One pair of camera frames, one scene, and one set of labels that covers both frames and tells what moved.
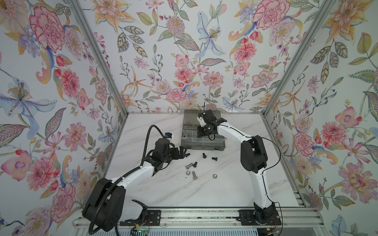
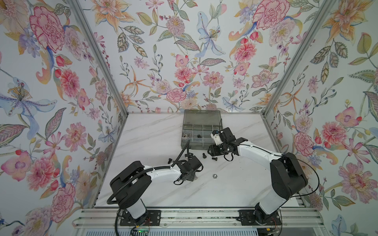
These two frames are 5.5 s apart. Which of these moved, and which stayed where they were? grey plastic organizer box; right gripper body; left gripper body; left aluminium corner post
Moved: right gripper body; left gripper body
Stayed: left aluminium corner post; grey plastic organizer box
